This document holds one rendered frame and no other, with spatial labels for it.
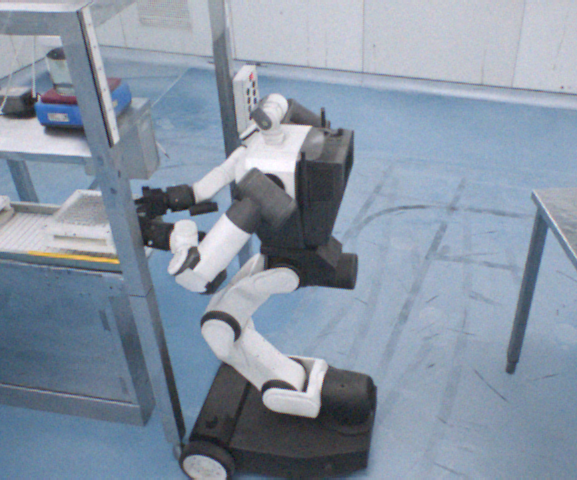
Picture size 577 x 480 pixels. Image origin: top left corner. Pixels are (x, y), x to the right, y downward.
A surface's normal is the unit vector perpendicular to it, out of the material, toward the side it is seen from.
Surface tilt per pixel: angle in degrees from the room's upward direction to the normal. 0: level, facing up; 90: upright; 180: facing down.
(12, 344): 90
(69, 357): 90
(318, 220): 90
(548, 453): 0
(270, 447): 0
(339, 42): 90
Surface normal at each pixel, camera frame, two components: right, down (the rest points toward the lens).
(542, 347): -0.05, -0.81
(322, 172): -0.23, 0.58
